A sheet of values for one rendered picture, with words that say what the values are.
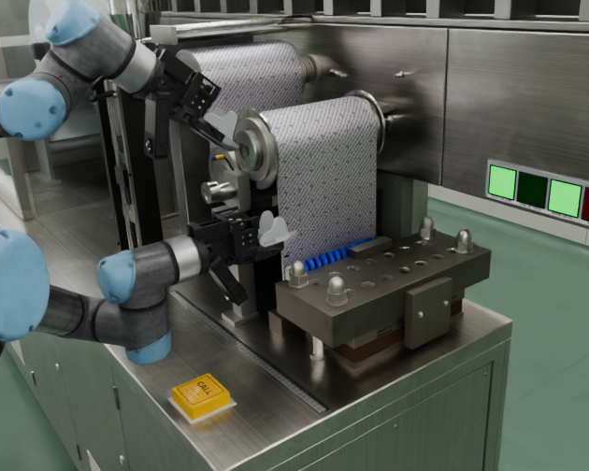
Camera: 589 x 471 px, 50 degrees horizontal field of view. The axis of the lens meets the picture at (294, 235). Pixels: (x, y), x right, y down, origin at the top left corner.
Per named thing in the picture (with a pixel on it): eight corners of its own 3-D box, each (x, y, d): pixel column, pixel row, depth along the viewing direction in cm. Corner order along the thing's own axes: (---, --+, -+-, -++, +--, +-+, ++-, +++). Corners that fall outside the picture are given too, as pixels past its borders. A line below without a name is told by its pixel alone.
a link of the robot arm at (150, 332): (125, 337, 112) (116, 282, 108) (181, 346, 108) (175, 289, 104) (99, 362, 105) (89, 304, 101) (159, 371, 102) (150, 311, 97)
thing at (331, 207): (281, 273, 119) (277, 178, 112) (374, 240, 131) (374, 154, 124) (283, 274, 118) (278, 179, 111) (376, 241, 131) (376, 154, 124)
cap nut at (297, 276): (283, 283, 112) (282, 260, 111) (300, 277, 114) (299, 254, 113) (295, 290, 110) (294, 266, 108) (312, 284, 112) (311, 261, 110)
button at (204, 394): (172, 400, 103) (170, 388, 102) (209, 384, 107) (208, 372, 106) (193, 421, 98) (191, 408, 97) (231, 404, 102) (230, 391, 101)
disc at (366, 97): (336, 156, 136) (334, 86, 130) (337, 155, 136) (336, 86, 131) (383, 169, 125) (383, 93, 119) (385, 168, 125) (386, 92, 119)
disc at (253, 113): (236, 179, 122) (229, 104, 117) (237, 179, 123) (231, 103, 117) (279, 197, 111) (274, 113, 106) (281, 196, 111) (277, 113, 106)
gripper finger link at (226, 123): (258, 127, 111) (219, 99, 106) (241, 156, 111) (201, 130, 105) (249, 125, 114) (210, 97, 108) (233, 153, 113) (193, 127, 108)
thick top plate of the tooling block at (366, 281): (277, 312, 115) (275, 282, 113) (428, 253, 136) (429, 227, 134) (332, 349, 103) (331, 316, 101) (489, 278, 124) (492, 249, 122)
